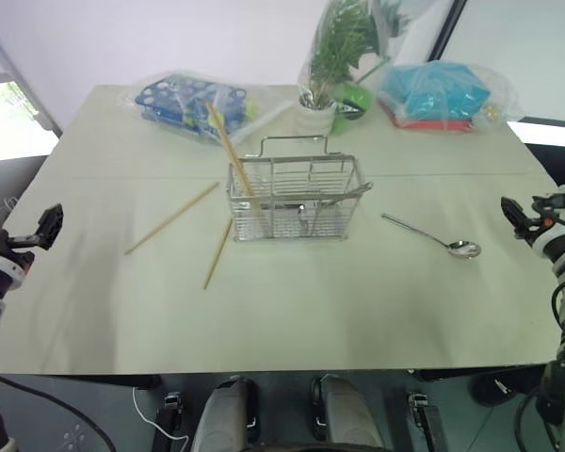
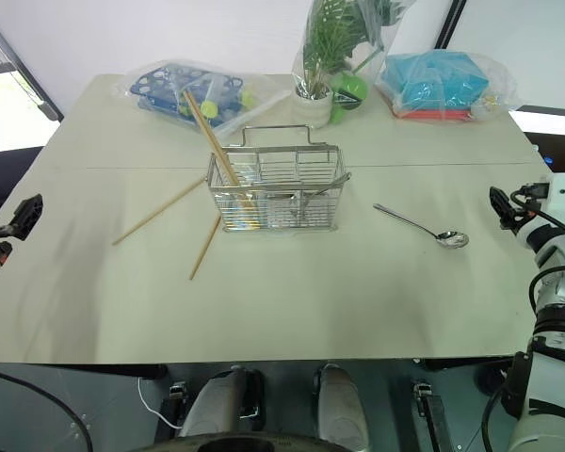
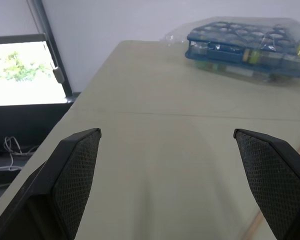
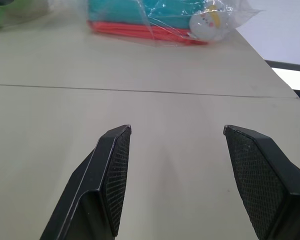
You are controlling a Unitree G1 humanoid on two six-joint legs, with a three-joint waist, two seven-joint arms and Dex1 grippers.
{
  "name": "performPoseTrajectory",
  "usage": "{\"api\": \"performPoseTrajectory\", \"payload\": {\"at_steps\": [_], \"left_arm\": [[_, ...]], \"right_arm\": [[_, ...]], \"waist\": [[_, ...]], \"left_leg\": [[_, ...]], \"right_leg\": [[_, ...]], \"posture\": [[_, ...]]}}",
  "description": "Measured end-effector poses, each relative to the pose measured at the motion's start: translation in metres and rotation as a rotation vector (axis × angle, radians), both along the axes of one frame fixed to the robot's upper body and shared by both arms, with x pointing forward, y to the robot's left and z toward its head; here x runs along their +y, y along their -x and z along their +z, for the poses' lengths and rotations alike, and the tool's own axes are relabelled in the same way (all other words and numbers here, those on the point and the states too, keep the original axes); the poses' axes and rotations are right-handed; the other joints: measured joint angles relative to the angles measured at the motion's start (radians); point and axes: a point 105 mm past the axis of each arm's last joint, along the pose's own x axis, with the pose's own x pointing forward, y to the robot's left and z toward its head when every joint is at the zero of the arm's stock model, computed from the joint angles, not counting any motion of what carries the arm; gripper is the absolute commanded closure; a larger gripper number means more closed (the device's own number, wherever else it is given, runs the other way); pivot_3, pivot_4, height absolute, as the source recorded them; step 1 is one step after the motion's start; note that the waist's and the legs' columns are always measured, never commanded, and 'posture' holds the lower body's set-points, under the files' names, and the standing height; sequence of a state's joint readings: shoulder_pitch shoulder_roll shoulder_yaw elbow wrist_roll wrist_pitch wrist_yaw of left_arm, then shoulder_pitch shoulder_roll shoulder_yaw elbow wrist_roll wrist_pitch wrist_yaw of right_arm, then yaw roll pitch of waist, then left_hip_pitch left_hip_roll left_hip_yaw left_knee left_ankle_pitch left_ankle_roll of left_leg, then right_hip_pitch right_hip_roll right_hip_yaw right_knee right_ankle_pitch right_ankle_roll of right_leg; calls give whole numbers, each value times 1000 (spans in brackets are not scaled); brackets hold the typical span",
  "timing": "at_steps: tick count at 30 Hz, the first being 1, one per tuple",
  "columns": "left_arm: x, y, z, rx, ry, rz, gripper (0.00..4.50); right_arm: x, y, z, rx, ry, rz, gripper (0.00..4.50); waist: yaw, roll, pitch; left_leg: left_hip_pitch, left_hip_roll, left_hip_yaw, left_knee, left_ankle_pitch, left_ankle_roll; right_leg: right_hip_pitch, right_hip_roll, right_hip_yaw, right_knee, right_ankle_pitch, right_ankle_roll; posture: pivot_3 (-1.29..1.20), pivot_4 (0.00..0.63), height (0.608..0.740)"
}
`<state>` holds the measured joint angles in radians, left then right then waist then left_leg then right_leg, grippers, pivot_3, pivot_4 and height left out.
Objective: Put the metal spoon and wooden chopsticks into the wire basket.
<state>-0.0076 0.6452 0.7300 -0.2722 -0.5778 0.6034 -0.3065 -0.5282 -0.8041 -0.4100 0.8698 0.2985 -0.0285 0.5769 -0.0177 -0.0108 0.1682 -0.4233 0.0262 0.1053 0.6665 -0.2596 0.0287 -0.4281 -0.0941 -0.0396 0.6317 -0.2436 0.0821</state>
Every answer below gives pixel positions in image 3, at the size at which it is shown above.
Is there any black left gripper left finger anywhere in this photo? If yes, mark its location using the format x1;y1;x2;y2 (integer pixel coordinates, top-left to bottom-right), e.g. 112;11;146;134
0;127;103;240

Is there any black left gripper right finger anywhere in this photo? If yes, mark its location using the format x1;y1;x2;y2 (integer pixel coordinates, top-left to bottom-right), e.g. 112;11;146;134
233;128;300;240

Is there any blue tray in plastic wrap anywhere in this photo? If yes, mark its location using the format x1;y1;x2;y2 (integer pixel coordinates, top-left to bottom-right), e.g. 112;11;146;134
159;16;300;87

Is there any white cable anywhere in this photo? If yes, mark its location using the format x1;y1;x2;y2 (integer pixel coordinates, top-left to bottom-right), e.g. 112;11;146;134
0;136;40;172

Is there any blind cord with grey weight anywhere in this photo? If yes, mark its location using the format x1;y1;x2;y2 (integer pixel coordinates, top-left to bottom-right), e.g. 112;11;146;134
27;0;65;84

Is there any window with dark frame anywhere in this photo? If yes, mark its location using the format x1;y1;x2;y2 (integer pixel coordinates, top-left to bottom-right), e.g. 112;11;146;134
0;32;73;107

